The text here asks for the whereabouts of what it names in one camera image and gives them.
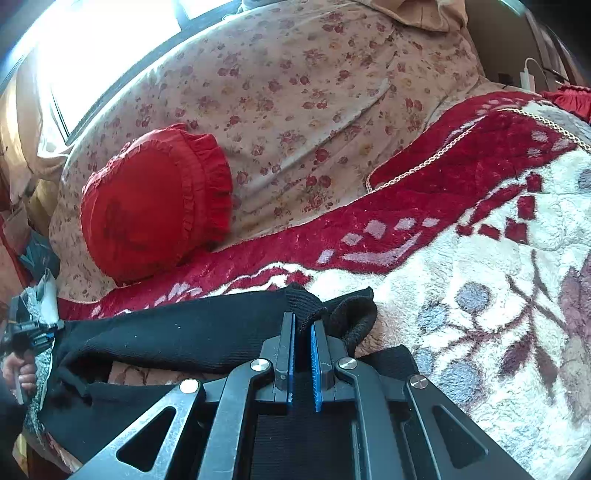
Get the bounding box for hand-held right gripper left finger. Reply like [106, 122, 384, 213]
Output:
[69, 312, 296, 480]

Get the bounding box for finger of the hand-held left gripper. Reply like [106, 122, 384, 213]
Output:
[29, 320, 66, 345]

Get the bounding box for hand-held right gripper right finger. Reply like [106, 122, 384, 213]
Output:
[309, 321, 536, 480]

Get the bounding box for black pants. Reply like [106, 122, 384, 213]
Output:
[39, 285, 420, 480]

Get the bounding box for red ruffled cloth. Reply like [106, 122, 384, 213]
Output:
[540, 85, 591, 123]

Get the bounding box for red and white plush blanket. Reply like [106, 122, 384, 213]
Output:
[55, 90, 591, 480]

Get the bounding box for blue grey cloth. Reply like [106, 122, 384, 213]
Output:
[18, 231, 61, 278]

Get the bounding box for floral beige pillow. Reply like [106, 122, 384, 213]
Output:
[48, 0, 490, 305]

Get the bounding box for person's left hand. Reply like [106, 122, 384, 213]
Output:
[2, 354, 38, 403]

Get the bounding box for beige curtain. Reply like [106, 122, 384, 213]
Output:
[0, 60, 70, 199]

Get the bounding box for grey speckled cloth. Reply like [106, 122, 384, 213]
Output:
[21, 272, 63, 439]

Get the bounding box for tan pillow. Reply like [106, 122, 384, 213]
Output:
[372, 0, 469, 33]

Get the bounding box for red round ruffled pillow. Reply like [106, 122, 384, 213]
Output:
[79, 124, 234, 286]

